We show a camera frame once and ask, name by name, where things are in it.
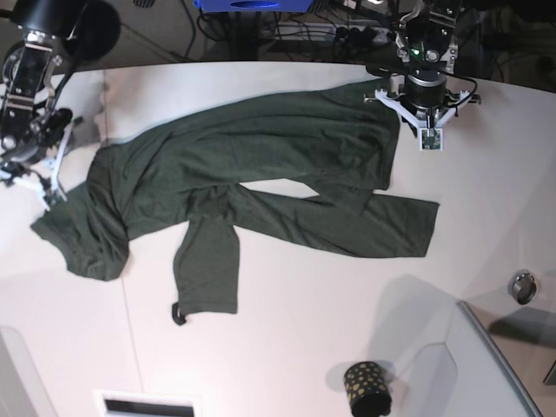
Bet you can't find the white rectangular table slot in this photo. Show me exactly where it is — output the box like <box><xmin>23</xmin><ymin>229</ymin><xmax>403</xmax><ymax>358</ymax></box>
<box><xmin>93</xmin><ymin>390</ymin><xmax>203</xmax><ymax>417</ymax></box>

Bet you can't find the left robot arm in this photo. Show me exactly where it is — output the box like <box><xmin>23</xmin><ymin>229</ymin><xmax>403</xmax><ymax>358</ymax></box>
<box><xmin>366</xmin><ymin>1</ymin><xmax>481</xmax><ymax>139</ymax></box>

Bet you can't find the black cup with gold dots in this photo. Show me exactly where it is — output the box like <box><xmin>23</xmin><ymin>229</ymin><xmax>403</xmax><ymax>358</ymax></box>
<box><xmin>343</xmin><ymin>361</ymin><xmax>393</xmax><ymax>417</ymax></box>

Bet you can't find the round metal table grommet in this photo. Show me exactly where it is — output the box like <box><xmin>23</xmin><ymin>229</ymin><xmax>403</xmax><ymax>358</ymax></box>
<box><xmin>508</xmin><ymin>269</ymin><xmax>538</xmax><ymax>306</ymax></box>

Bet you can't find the dark green t-shirt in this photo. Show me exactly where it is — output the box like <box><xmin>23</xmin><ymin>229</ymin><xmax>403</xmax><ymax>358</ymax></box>
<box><xmin>32</xmin><ymin>79</ymin><xmax>439</xmax><ymax>324</ymax></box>

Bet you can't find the blue plastic box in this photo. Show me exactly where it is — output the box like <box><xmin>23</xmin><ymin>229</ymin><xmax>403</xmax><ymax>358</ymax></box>
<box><xmin>193</xmin><ymin>0</ymin><xmax>313</xmax><ymax>13</ymax></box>

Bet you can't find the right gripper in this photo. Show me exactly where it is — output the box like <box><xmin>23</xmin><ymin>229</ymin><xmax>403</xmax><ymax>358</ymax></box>
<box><xmin>1</xmin><ymin>115</ymin><xmax>83</xmax><ymax>204</ymax></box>

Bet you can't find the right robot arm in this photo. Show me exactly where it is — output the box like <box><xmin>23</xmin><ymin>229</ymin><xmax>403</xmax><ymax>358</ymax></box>
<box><xmin>1</xmin><ymin>1</ymin><xmax>88</xmax><ymax>209</ymax></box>

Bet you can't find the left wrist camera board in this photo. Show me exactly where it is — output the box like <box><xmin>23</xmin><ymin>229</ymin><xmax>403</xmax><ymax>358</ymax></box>
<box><xmin>417</xmin><ymin>128</ymin><xmax>444</xmax><ymax>151</ymax></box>

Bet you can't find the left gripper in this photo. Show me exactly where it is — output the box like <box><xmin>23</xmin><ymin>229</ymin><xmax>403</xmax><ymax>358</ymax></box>
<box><xmin>364</xmin><ymin>71</ymin><xmax>482</xmax><ymax>130</ymax></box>

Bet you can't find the black round stool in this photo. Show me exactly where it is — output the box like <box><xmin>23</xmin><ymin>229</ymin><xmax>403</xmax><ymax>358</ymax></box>
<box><xmin>62</xmin><ymin>1</ymin><xmax>121</xmax><ymax>63</ymax></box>

